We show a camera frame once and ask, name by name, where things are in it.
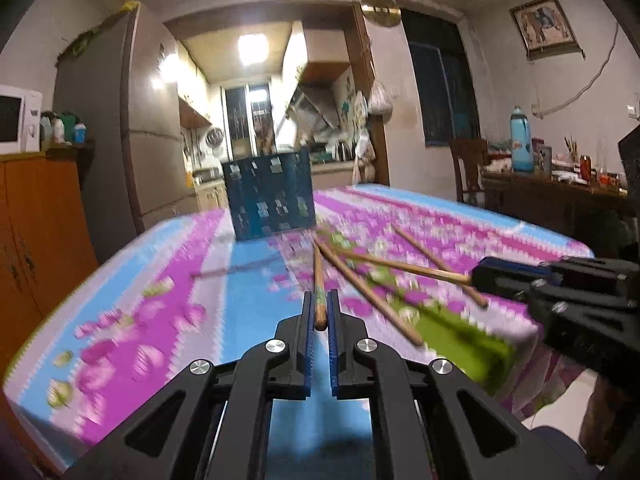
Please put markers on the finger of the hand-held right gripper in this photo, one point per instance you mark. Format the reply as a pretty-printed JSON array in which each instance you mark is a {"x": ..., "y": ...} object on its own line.
[
  {"x": 510, "y": 268},
  {"x": 505, "y": 287}
]

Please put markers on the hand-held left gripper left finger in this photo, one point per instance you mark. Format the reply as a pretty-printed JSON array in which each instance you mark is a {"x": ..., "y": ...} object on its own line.
[{"x": 310, "y": 360}]

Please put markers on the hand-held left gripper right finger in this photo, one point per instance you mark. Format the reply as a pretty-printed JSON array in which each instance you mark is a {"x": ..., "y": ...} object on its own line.
[{"x": 334, "y": 360}]

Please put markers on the dark wooden chopstick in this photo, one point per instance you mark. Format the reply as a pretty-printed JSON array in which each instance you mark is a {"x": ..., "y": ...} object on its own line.
[
  {"x": 317, "y": 285},
  {"x": 425, "y": 255},
  {"x": 370, "y": 295},
  {"x": 400, "y": 265}
]

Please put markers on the blue perforated utensil holder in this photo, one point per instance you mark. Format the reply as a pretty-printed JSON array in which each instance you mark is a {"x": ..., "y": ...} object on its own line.
[{"x": 265, "y": 195}]

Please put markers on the person's right forearm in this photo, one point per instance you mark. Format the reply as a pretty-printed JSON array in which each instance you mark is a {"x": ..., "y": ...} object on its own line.
[{"x": 607, "y": 410}]

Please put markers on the dark wooden side table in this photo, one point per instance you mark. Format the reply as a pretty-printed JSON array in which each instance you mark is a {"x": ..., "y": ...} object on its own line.
[{"x": 550, "y": 195}]

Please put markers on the printed white cup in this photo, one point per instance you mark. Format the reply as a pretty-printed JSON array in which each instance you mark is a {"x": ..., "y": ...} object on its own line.
[{"x": 545, "y": 160}]

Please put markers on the brown wooden chair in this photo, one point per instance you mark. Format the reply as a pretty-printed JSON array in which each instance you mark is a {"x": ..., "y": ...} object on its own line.
[{"x": 467, "y": 160}]

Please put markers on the blue thermos bottle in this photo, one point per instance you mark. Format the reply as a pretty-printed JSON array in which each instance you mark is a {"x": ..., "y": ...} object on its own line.
[{"x": 521, "y": 145}]

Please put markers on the person's leg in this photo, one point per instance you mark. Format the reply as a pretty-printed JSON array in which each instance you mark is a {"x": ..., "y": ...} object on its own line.
[{"x": 555, "y": 452}]

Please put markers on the floral striped tablecloth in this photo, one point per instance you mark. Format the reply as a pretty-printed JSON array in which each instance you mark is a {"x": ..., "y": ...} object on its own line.
[{"x": 150, "y": 280}]

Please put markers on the dark barred window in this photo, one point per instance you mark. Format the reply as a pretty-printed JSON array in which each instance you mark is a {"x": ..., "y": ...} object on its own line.
[{"x": 440, "y": 85}]

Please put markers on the steel kettle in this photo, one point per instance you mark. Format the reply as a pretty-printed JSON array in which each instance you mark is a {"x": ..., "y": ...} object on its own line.
[{"x": 342, "y": 151}]

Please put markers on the hanging white plastic bag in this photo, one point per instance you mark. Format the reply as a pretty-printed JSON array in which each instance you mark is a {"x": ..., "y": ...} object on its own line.
[{"x": 378, "y": 97}]

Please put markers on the hanging steel colander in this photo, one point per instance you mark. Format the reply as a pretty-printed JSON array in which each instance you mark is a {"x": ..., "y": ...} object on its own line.
[{"x": 215, "y": 137}]

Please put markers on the framed elephant picture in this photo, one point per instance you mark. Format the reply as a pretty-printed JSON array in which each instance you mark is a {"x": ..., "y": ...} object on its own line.
[{"x": 545, "y": 22}]

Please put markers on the kitchen window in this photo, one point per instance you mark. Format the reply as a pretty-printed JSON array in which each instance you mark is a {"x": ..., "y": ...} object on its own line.
[{"x": 240, "y": 120}]

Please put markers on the steel range hood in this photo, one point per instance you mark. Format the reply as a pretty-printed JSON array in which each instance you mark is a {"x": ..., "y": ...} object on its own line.
[{"x": 315, "y": 107}]

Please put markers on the orange wooden cabinet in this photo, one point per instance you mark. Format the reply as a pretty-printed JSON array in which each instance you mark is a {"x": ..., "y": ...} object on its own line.
[{"x": 45, "y": 220}]

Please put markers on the square ceiling light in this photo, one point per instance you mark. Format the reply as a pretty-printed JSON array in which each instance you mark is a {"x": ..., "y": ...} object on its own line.
[{"x": 253, "y": 49}]

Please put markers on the blue jar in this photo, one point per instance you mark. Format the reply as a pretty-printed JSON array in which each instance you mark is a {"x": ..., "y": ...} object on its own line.
[{"x": 79, "y": 133}]

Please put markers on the grey refrigerator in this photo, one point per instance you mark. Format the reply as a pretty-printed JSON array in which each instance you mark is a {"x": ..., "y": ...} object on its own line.
[{"x": 100, "y": 110}]

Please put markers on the white jar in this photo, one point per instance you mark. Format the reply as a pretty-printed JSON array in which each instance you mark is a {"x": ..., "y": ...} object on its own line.
[{"x": 58, "y": 130}]

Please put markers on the white microwave oven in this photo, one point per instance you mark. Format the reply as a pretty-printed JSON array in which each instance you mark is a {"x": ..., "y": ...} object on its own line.
[{"x": 15, "y": 120}]

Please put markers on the green yellow bundle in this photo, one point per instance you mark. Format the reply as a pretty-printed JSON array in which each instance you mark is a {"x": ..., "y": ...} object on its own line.
[{"x": 127, "y": 6}]

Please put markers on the gold wall clock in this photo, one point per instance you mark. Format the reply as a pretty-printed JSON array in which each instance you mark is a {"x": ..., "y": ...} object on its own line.
[{"x": 380, "y": 10}]

